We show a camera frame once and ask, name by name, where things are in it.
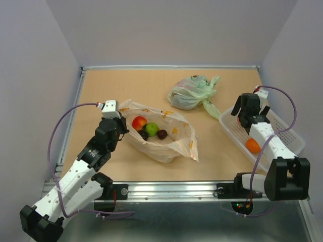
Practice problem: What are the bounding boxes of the aluminium front rail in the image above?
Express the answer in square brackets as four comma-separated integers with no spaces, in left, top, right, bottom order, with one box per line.
[41,180,310,202]

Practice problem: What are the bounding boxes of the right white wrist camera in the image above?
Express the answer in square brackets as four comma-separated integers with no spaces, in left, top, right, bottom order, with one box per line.
[253,86,269,107]

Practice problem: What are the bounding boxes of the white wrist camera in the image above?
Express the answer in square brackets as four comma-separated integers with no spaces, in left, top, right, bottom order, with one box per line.
[97,100,121,118]
[253,86,269,107]

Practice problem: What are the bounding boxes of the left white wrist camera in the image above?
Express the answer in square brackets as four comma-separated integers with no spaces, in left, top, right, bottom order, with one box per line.
[97,100,121,118]

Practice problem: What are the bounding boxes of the red yellow peach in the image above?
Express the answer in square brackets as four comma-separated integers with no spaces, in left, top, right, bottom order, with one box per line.
[132,116,147,131]

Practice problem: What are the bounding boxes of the green tied plastic bag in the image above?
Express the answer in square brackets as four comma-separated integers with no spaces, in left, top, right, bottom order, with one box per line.
[167,75,221,119]

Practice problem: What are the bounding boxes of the white plastic mesh basket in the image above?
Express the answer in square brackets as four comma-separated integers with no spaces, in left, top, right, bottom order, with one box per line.
[219,107,305,172]

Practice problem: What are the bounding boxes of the dark plum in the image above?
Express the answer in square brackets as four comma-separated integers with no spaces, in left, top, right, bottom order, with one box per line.
[157,130,168,140]
[138,130,149,141]

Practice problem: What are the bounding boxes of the green apple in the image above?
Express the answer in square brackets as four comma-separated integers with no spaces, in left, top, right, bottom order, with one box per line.
[145,123,159,137]

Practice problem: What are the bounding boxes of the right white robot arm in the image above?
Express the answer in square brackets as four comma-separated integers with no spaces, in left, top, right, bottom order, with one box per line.
[231,92,310,201]

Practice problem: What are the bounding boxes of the orange fruit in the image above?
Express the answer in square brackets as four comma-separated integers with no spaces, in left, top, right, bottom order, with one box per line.
[246,138,261,154]

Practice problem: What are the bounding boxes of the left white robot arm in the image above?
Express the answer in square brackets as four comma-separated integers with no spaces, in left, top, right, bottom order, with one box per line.
[20,113,128,241]

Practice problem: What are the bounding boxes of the white banana-print plastic bag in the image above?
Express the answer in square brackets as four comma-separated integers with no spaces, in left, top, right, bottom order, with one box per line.
[119,99,199,163]

